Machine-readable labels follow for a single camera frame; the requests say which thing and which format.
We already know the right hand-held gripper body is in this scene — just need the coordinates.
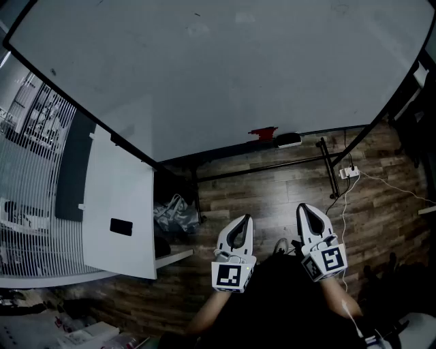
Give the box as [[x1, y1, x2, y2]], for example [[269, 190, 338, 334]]
[[299, 234, 349, 284]]

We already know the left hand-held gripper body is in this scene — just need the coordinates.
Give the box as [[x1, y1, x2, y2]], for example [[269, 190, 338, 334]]
[[211, 248, 257, 294]]

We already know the black and white whiteboard eraser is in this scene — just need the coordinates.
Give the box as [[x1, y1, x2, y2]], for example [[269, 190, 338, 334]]
[[275, 133, 302, 149]]

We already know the person's left forearm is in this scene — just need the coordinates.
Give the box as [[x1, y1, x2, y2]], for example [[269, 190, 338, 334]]
[[185, 289, 232, 337]]

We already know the person's right forearm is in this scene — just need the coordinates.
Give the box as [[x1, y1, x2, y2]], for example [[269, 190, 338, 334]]
[[318, 275, 364, 320]]

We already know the large black-framed whiteboard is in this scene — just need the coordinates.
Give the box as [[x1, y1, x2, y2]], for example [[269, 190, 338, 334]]
[[2, 0, 436, 164]]

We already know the person's shoe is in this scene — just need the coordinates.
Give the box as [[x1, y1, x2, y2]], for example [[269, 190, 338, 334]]
[[273, 237, 290, 256]]

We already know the grey bag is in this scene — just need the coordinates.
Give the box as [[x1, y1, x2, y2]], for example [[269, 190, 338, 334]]
[[153, 194, 200, 234]]

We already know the black office chair base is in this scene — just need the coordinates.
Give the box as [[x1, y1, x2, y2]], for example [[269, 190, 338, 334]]
[[357, 252, 436, 314]]

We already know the white shelf board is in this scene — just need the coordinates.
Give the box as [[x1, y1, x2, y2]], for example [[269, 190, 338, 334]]
[[155, 248, 194, 270]]

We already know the white power strip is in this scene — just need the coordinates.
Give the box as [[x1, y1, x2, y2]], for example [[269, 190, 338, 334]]
[[339, 165, 361, 179]]

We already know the person's black clothing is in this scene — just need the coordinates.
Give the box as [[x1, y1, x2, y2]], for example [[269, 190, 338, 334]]
[[159, 254, 375, 349]]

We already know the red marker pen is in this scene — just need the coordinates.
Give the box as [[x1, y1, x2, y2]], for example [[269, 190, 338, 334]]
[[247, 127, 279, 140]]

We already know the white cabinet door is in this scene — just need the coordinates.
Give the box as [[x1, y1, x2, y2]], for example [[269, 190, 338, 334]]
[[81, 124, 157, 280]]

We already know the black chair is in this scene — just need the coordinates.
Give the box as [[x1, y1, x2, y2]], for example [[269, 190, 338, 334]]
[[391, 61, 436, 168]]

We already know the white cardboard box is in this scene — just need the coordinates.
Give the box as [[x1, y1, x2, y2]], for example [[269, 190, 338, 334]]
[[57, 322, 120, 349]]

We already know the black panel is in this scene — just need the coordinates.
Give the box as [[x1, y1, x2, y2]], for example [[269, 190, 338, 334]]
[[55, 108, 98, 222]]

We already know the striped glass partition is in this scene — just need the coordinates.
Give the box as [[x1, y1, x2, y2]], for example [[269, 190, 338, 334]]
[[0, 54, 103, 277]]

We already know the long white cable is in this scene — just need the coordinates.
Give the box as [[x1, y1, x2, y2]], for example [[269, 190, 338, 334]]
[[340, 175, 364, 338]]

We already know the black cable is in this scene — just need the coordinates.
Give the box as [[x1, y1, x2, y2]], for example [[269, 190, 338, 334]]
[[325, 129, 354, 214]]

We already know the thin white cable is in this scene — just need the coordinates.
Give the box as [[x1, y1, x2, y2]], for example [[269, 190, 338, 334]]
[[359, 171, 436, 205]]

